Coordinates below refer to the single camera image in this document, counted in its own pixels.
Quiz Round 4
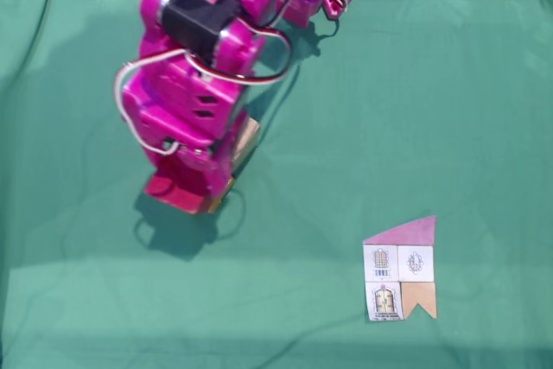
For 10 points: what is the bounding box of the wooden block with balcony window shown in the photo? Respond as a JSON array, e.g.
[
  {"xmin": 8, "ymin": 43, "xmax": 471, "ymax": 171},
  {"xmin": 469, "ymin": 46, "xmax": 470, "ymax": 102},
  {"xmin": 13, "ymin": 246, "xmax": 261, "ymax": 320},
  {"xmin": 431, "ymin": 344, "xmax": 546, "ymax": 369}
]
[{"xmin": 232, "ymin": 114, "xmax": 262, "ymax": 169}]

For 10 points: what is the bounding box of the yellow notched wooden block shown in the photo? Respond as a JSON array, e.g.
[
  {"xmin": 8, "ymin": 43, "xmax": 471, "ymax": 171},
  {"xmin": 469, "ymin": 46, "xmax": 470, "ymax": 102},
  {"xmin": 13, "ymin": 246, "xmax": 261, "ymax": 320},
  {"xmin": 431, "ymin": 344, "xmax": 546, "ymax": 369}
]
[{"xmin": 207, "ymin": 176, "xmax": 237, "ymax": 214}]

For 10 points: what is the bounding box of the green cloth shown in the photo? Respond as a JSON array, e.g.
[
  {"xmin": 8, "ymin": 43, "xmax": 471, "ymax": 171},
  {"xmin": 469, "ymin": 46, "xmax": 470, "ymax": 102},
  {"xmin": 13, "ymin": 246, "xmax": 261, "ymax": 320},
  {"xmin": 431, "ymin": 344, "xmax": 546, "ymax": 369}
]
[{"xmin": 0, "ymin": 0, "xmax": 553, "ymax": 369}]

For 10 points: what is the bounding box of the gripper servo cable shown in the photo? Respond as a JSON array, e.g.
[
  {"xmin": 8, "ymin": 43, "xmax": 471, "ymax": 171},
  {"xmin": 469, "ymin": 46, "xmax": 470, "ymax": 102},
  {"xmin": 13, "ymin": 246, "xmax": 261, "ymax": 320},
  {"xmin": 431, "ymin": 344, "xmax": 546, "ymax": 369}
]
[{"xmin": 113, "ymin": 47, "xmax": 194, "ymax": 158}]

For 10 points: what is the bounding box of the wrist servo cable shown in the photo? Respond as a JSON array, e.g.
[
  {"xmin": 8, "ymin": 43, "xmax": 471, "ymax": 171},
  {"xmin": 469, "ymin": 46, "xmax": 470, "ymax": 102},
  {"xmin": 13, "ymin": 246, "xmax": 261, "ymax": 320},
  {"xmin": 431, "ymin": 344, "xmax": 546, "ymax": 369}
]
[{"xmin": 185, "ymin": 0, "xmax": 294, "ymax": 87}]

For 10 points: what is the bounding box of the base servo cable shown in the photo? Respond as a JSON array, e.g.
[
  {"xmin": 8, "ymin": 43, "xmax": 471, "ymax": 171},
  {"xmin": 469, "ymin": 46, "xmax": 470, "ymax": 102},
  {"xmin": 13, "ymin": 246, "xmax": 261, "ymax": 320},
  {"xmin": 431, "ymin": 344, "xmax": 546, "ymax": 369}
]
[{"xmin": 323, "ymin": 0, "xmax": 351, "ymax": 20}]

